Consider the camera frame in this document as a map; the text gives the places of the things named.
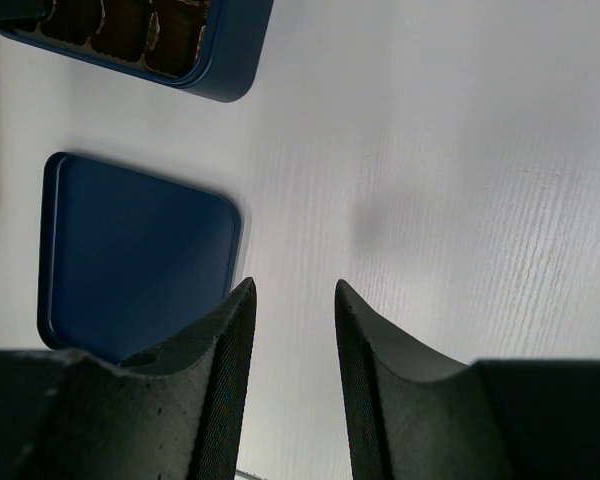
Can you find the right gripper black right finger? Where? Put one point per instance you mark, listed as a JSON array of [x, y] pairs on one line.
[[414, 413]]

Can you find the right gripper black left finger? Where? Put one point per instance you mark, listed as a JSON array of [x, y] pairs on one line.
[[172, 411]]

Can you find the navy blue chocolate tin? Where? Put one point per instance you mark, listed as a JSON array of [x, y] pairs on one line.
[[208, 48]]

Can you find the navy blue tin lid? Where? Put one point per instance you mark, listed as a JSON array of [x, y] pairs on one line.
[[126, 258]]

